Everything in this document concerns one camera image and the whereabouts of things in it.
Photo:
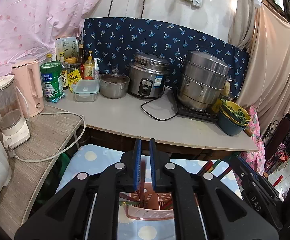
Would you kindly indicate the crimson chopstick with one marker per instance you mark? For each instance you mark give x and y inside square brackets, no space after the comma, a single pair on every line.
[205,168]

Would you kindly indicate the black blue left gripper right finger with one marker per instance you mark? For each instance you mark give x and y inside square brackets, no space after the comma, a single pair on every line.
[203,207]

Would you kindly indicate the green chopstick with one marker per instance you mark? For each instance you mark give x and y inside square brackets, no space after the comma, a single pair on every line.
[215,164]

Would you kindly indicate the beige hanging curtain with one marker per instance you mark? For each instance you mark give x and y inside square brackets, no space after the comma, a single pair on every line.
[266,36]

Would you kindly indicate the dark sauce bottle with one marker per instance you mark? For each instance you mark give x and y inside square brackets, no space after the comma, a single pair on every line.
[81,60]

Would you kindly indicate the yellow bowl with greens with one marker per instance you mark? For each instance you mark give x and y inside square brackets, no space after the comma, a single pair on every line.
[235,113]

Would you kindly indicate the dark red chopstick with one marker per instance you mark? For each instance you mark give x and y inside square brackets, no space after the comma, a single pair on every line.
[142,182]

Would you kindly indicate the yellow seasoning packet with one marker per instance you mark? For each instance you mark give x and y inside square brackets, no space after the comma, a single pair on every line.
[73,78]

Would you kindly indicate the grey wall switch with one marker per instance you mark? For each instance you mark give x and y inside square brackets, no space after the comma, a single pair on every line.
[197,3]

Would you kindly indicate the pink perforated utensil basket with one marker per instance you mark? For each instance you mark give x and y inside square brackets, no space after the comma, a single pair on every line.
[158,206]

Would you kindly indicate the pink electric kettle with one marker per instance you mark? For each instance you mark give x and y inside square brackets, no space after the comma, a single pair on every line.
[28,81]

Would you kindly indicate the navy floral backsplash cloth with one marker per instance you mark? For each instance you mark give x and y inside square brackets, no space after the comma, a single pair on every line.
[114,41]

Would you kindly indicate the white blender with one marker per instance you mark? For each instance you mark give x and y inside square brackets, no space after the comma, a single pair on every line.
[13,125]

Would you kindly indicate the pink floral cloth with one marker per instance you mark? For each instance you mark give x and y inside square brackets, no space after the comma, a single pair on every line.
[256,159]

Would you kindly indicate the large steel steamer pot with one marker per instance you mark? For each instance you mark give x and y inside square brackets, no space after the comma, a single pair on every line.
[203,76]

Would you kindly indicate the small steel pot glass lid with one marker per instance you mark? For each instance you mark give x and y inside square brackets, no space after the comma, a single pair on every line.
[113,85]

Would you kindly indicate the steel rice cooker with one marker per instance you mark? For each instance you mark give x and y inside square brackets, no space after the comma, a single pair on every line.
[147,73]

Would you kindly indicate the green cylindrical canister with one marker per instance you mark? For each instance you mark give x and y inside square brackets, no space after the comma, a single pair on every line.
[52,80]

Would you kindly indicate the pink patterned curtain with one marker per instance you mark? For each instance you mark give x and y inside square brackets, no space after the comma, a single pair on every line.
[29,28]

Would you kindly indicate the white pump bottle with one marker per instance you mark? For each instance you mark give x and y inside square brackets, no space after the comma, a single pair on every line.
[96,68]

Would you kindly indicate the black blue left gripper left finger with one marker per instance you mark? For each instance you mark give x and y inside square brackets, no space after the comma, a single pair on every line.
[87,206]

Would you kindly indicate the blue bowl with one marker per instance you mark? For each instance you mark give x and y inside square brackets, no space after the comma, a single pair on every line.
[227,125]

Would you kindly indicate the white carton box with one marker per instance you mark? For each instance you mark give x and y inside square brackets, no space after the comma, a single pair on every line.
[67,45]

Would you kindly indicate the clear food storage container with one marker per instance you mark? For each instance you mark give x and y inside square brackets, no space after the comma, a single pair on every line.
[86,90]

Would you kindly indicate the black induction cooktop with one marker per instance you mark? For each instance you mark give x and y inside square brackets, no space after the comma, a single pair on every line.
[182,110]

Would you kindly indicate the bright red chopstick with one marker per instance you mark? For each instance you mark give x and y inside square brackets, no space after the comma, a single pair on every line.
[224,173]

